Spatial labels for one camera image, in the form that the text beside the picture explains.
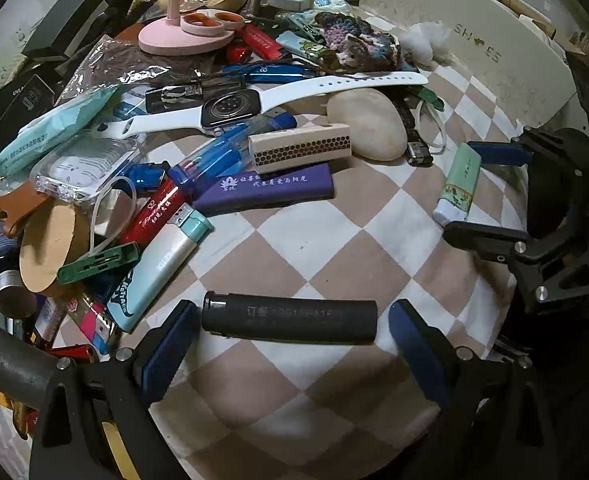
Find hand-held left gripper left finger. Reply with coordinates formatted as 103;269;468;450
29;300;201;480

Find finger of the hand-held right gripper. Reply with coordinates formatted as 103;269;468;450
443;222;550;306
467;140;533;167

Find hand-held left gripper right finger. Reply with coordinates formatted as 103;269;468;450
388;299;561;480

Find light green lighter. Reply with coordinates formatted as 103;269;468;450
432;143;482;226

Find white shoe box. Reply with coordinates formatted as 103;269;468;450
359;0;577;128

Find black lighter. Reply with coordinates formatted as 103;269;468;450
202;291;378;346

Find pink lighter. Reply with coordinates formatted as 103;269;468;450
77;300;118;356

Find white and teal lighter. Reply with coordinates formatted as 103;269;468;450
105;204;214;333

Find green plastic tag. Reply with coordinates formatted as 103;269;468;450
414;86;446;112

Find green clothespin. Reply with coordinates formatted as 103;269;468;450
57;242;141;285

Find beige smooth stone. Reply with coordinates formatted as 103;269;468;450
326;91;408;162

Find white cotton ball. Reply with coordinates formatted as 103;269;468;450
401;21;452;67

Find red lighter with white script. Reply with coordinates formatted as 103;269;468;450
120;180;185;247

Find grey cylinder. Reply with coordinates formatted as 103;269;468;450
0;327;58;411

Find oval wooden piece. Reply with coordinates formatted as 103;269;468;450
19;202;91;293

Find silver capped bottle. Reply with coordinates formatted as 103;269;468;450
0;230;38;318

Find small shiny blue lighter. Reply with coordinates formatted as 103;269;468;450
124;161;170;196

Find multicolour crochet piece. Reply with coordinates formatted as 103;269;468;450
314;11;417;72

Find purple lighter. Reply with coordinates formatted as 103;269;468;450
193;162;335;217

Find clear plastic case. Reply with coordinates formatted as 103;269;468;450
30;135;140;206

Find beige honeycomb print lighter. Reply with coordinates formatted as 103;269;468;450
248;123;352;168

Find clear blue lighter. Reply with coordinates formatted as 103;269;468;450
168;111;297;196

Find brown leather key holder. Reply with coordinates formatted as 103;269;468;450
0;182;50;237

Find light blue cartoon lighter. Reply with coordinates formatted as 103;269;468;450
276;31;327;65

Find green clip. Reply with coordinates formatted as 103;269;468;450
288;12;325;43

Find teal wet wipes packet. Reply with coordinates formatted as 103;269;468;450
0;85;122;177

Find dark blue pen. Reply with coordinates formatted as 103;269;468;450
222;62;320;85

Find zebra print lighter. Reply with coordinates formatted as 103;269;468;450
145;82;204;113

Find clear plastic bag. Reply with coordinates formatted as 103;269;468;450
54;35;225;111

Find small black box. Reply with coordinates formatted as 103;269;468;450
0;74;65;118

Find pink lamp base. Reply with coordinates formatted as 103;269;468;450
138;0;235;55

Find large black box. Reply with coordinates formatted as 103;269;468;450
22;0;109;61

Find white cord loop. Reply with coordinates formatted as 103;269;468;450
417;100;447;155

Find black strap with buckle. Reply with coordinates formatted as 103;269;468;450
388;87;434;167

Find white cable tie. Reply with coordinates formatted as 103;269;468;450
88;176;138;261

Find white strap smartwatch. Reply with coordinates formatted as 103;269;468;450
93;72;429;140

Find orange handled scissors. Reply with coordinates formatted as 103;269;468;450
182;10;248;36

